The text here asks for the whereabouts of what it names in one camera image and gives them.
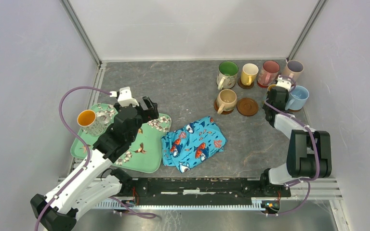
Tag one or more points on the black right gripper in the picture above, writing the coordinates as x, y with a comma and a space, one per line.
264, 106

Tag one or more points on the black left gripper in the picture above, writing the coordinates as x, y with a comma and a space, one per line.
151, 113

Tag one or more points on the light blue mug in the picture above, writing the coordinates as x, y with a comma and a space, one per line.
297, 98

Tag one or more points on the pink mug maroon inside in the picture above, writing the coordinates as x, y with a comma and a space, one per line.
269, 72

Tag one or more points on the yellow mug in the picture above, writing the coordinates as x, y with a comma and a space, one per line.
248, 75

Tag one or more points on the dark brown round coaster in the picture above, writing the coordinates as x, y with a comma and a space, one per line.
241, 86

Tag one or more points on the beige mug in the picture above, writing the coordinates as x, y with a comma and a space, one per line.
226, 100

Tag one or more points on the green inside floral mug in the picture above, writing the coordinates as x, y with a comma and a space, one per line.
227, 75

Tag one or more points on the floral cup orange inside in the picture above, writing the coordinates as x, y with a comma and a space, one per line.
94, 123

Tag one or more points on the small cup orange inside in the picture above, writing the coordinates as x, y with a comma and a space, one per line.
270, 87

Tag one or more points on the red round coaster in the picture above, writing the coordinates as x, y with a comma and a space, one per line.
263, 86

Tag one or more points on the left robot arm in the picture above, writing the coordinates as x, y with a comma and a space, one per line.
63, 206

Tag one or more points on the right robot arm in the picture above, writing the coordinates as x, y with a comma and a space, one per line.
309, 150

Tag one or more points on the green floral tray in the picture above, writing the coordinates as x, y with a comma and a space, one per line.
145, 153

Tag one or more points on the blue shark print cloth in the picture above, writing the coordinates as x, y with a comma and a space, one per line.
191, 145

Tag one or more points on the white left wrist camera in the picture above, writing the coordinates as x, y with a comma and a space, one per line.
124, 97

